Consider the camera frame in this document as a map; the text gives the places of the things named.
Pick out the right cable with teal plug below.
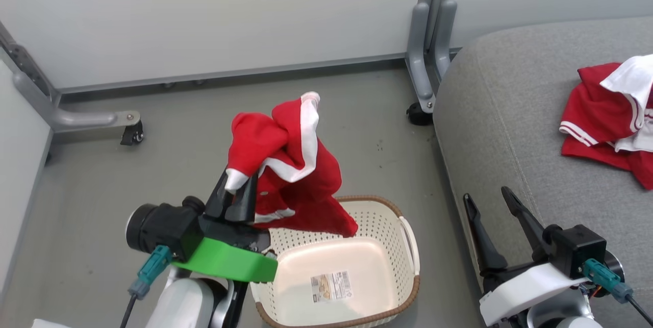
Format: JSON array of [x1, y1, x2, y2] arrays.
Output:
[[582, 258, 653, 326]]

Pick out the cable with teal plug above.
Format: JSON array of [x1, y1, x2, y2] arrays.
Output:
[[120, 245, 174, 328], [582, 258, 653, 326]]

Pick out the paper label sticker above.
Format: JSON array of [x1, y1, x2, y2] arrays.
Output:
[[310, 270, 354, 303]]

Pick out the long grey metal partition foot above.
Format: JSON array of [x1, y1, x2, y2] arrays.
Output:
[[13, 70, 142, 132]]

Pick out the white perforated laundry basket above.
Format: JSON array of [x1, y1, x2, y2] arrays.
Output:
[[249, 195, 421, 328]]

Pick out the grey fabric sofa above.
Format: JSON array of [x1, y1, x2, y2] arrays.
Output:
[[433, 16, 653, 328]]

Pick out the left cable with teal plug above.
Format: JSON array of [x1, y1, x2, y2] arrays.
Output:
[[120, 245, 174, 328]]

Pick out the black caster wheel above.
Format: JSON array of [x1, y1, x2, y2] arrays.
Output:
[[406, 102, 434, 126], [120, 120, 145, 146]]

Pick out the grey partition foot with screw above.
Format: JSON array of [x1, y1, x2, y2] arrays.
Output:
[[406, 3, 435, 113]]

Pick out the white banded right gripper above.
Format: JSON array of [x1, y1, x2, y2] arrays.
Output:
[[463, 186, 587, 328]]

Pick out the red white garment thin stripes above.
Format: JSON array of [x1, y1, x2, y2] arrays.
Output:
[[559, 54, 653, 191]]

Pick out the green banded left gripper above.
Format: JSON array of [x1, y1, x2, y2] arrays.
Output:
[[171, 171, 279, 283]]

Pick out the grey partition bottom rail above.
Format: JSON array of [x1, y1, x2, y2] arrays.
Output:
[[59, 53, 409, 94]]

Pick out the red garment broad white band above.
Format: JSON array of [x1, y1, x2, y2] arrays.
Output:
[[224, 92, 359, 238]]

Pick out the short grey partition foot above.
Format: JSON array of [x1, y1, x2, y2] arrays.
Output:
[[433, 0, 458, 79]]

